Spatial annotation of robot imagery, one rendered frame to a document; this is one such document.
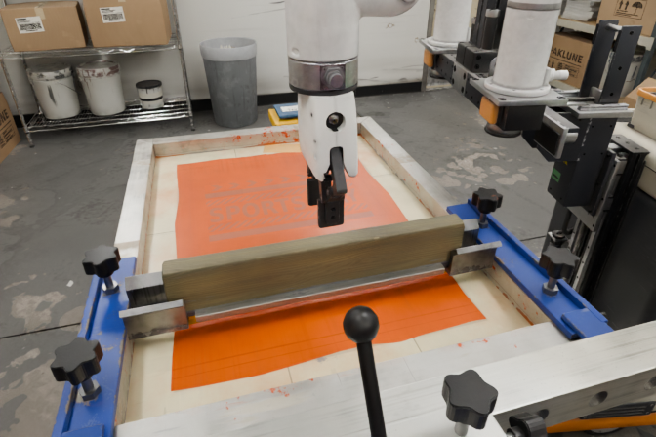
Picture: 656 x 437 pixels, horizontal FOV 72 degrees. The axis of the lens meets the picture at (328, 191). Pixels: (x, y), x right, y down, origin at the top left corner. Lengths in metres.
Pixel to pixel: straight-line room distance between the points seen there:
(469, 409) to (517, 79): 0.72
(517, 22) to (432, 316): 0.57
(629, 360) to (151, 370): 0.52
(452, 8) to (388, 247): 0.87
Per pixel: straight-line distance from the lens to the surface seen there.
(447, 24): 1.36
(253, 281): 0.59
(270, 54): 4.29
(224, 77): 3.75
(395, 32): 4.60
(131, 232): 0.80
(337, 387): 0.52
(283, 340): 0.61
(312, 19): 0.45
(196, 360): 0.61
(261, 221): 0.83
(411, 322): 0.64
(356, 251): 0.60
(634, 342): 0.59
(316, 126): 0.47
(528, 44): 0.96
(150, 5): 3.69
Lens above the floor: 1.41
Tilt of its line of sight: 30 degrees down
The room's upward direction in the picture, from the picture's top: straight up
